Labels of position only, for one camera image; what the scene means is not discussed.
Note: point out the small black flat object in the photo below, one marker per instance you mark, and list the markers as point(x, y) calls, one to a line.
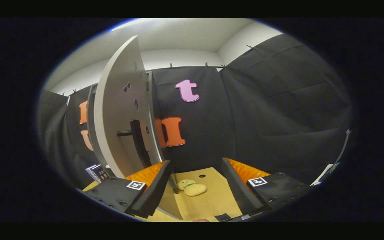
point(223, 217)

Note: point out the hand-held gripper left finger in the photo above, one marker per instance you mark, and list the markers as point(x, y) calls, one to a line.
point(155, 190)

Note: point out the black backdrop cloth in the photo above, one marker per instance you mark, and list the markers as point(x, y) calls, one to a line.
point(278, 116)

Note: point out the yellow plush toy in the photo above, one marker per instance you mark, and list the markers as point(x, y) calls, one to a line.
point(193, 189)

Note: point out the beige cabinet door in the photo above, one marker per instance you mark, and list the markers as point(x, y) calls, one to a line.
point(115, 116)

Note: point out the dark blue book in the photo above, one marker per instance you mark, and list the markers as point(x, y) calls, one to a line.
point(98, 173)

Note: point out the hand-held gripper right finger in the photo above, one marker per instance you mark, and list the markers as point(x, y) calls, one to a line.
point(238, 190)

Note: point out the grey cabinet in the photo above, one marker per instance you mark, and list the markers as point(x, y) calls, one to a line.
point(91, 116)

